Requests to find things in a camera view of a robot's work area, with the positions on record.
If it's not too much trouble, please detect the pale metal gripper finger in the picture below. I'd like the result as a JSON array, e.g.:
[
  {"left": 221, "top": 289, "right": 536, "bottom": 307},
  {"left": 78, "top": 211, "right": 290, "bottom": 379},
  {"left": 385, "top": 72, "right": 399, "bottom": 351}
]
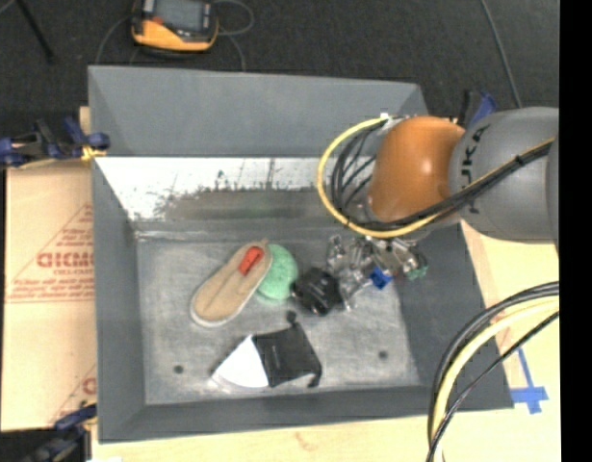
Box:
[
  {"left": 339, "top": 268, "right": 375, "bottom": 311},
  {"left": 326, "top": 234, "right": 358, "bottom": 274}
]

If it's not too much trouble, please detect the black boxy toy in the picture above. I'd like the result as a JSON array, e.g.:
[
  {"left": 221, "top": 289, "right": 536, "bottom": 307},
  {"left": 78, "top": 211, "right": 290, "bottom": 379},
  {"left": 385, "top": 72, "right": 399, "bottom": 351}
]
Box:
[{"left": 291, "top": 266, "right": 345, "bottom": 317}]

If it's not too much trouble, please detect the green sponge ball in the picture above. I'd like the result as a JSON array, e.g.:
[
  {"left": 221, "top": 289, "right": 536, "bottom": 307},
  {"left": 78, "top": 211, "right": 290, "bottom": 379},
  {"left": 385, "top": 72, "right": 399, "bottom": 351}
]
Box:
[{"left": 255, "top": 243, "right": 300, "bottom": 303}]

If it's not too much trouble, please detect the tan slipper with red tag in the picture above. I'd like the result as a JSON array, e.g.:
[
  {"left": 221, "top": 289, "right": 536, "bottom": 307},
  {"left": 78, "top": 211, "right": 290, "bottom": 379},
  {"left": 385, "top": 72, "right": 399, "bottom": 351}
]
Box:
[{"left": 189, "top": 238, "right": 273, "bottom": 329}]

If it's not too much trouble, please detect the white fan-shaped sheet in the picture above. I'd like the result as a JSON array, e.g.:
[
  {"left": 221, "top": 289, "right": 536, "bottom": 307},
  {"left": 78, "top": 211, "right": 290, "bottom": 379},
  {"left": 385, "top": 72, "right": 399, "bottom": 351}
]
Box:
[{"left": 209, "top": 333, "right": 271, "bottom": 393}]

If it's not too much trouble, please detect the grey metal bin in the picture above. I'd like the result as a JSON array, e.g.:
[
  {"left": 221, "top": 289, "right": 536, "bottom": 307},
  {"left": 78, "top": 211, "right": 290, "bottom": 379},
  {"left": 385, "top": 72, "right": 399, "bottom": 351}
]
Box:
[{"left": 87, "top": 64, "right": 514, "bottom": 442}]

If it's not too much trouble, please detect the brown cardboard board, red print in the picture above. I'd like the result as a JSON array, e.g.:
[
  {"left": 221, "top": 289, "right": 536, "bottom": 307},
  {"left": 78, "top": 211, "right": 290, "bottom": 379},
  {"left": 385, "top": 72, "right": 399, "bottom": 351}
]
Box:
[{"left": 0, "top": 159, "right": 99, "bottom": 433}]

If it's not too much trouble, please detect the black drawstring pouch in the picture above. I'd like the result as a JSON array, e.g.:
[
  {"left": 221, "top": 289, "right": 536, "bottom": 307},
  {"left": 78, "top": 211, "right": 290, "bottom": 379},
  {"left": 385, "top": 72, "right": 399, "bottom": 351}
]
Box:
[{"left": 252, "top": 310, "right": 324, "bottom": 389}]

